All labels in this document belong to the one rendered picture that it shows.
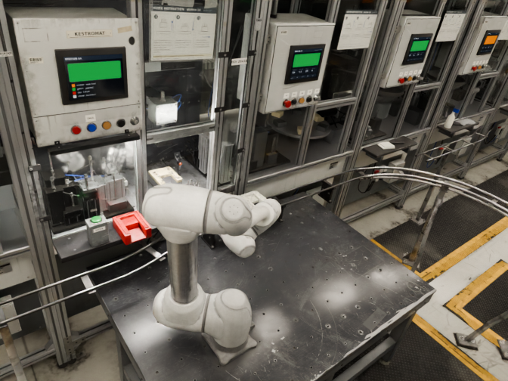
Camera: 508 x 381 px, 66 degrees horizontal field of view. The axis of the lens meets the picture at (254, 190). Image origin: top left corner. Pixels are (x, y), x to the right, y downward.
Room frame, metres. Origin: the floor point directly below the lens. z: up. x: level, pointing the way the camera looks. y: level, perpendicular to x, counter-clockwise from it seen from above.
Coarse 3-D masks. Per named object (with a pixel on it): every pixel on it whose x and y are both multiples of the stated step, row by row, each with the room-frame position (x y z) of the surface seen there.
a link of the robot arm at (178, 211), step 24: (168, 192) 0.92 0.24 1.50; (192, 192) 0.93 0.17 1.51; (144, 216) 0.89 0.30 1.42; (168, 216) 0.87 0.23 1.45; (192, 216) 0.88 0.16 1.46; (168, 240) 0.91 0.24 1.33; (192, 240) 0.92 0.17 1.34; (192, 264) 0.96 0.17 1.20; (168, 288) 1.05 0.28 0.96; (192, 288) 0.99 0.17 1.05; (168, 312) 0.98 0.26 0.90; (192, 312) 0.98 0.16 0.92
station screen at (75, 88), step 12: (72, 60) 1.36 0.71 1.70; (84, 60) 1.39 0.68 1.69; (96, 60) 1.42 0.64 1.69; (108, 60) 1.45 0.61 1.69; (120, 60) 1.48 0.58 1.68; (120, 72) 1.48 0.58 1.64; (72, 84) 1.35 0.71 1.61; (84, 84) 1.38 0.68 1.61; (96, 84) 1.41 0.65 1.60; (108, 84) 1.44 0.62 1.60; (120, 84) 1.47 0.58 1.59; (72, 96) 1.35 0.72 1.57; (84, 96) 1.38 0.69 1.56; (96, 96) 1.41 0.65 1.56
